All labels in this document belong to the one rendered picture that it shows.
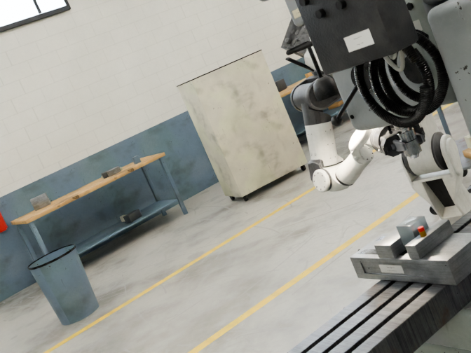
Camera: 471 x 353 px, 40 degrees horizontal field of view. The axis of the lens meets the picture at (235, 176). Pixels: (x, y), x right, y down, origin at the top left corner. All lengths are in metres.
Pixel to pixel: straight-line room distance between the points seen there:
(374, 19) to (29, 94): 8.13
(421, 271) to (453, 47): 0.65
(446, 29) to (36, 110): 8.12
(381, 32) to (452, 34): 0.16
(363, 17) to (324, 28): 0.11
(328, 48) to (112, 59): 8.41
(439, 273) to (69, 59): 8.13
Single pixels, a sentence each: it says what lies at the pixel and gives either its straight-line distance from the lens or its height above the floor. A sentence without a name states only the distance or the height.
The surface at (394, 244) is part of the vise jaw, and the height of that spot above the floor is 1.01.
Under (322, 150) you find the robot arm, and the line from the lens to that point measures 2.17.
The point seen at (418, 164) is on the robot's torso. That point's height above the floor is 1.00.
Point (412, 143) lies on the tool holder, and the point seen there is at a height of 1.23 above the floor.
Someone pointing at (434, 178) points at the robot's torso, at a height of 0.93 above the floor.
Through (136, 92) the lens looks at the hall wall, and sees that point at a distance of 9.70.
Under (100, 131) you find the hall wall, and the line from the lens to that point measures 9.40.
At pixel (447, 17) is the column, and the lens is 1.32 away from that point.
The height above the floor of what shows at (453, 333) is 0.76.
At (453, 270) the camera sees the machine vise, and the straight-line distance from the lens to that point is 1.69.
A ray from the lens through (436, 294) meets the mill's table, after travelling 1.70.
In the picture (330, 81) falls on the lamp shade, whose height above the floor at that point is 1.45.
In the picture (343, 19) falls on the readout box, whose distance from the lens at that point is 1.29.
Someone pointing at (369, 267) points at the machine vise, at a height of 0.94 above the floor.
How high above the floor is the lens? 1.62
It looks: 9 degrees down
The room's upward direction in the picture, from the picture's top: 23 degrees counter-clockwise
